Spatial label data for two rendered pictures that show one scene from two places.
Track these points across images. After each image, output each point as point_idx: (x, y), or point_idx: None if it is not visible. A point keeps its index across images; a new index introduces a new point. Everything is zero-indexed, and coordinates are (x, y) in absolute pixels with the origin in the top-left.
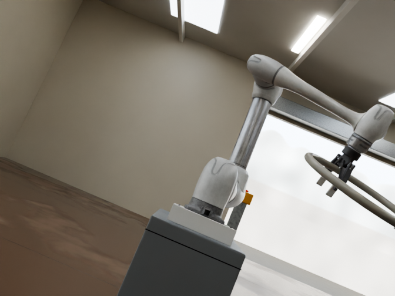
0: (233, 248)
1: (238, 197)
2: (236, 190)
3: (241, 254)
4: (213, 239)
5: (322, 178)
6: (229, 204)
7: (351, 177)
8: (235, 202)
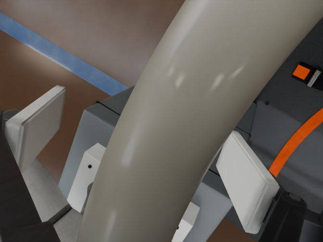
0: (217, 215)
1: (47, 194)
2: (65, 237)
3: (230, 207)
4: (192, 235)
5: (44, 135)
6: (61, 191)
7: (256, 94)
8: (52, 185)
